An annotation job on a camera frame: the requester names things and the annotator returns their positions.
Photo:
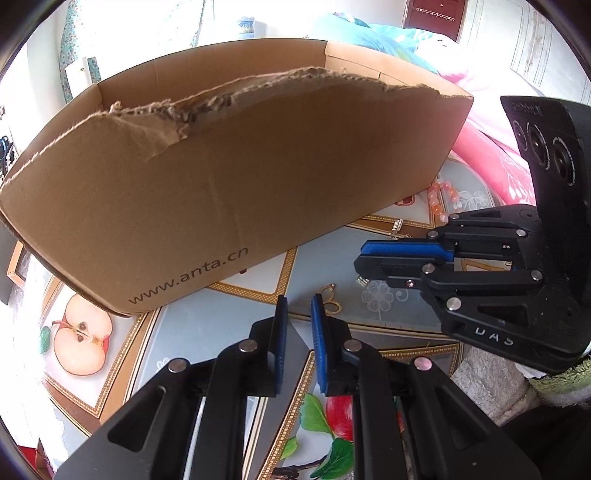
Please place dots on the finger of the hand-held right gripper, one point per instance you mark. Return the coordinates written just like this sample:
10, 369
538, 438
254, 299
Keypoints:
397, 248
383, 272

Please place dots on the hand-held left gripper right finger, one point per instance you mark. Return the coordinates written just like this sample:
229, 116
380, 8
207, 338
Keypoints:
318, 350

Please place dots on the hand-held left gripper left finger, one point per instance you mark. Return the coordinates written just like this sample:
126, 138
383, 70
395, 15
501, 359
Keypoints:
280, 350

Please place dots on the brown cardboard box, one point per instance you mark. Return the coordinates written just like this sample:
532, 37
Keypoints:
231, 184

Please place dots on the pink floral blanket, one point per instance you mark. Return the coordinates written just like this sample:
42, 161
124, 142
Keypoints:
489, 152

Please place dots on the white fleece garment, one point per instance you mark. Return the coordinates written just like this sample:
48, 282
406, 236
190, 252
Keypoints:
489, 383

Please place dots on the green fuzzy cloth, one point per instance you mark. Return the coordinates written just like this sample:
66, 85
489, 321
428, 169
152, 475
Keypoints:
558, 378

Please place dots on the blue cartoon quilt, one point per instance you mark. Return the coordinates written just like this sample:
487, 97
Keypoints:
369, 41

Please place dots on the dark red door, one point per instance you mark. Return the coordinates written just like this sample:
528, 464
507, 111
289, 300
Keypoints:
434, 18

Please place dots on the blue water jug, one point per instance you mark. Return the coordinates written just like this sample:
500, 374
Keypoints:
247, 26

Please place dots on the wheelchair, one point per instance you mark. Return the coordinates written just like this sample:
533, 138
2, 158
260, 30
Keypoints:
7, 154

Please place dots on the green floral curtain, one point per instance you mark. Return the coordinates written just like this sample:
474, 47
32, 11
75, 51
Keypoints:
74, 41

